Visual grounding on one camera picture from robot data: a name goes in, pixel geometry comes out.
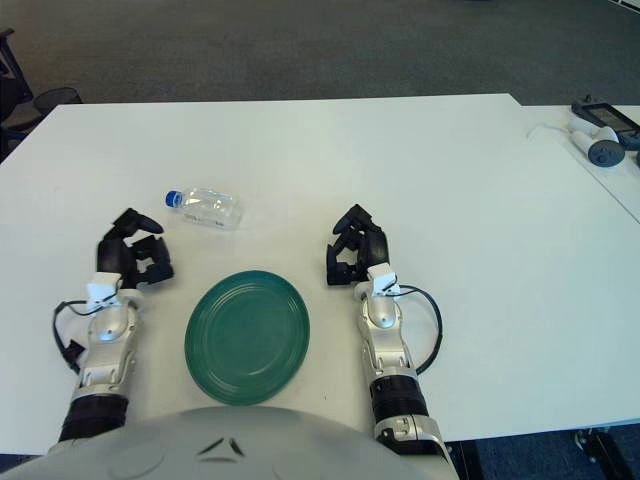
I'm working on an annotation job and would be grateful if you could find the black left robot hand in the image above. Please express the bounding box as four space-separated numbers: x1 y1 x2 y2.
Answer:
95 205 175 290

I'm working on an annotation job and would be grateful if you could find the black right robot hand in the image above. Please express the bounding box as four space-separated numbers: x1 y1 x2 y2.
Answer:
323 203 391 287

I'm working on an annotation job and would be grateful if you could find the clear plastic bottle blue cap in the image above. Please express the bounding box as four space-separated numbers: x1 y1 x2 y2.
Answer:
164 187 245 232

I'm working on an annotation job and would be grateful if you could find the green round plate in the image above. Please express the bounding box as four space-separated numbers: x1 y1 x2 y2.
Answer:
184 270 311 407

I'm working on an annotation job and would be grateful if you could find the black office chair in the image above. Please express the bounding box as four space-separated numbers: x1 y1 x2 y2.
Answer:
0 28 46 164

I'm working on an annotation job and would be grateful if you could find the grey robot torso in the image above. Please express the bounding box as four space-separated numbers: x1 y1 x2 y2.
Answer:
0 405 436 480

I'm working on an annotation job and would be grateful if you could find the white grey VR controller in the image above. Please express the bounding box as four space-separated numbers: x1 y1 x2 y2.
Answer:
567 117 626 169

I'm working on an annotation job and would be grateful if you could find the dark handheld screen device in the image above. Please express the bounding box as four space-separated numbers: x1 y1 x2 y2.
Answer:
571 96 640 147

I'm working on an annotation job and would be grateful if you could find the black table leg base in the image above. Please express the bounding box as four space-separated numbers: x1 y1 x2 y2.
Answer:
574 427 640 480

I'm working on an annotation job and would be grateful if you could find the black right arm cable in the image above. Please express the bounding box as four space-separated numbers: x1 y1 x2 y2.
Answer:
394 284 444 375

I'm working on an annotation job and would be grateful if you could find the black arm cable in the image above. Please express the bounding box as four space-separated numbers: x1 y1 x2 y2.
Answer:
394 284 444 375
52 297 121 374

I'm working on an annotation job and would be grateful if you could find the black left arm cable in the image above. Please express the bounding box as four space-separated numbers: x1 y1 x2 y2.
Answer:
52 297 121 374

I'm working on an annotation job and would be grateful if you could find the white controller strap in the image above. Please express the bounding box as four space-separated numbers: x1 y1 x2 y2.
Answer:
527 123 571 141

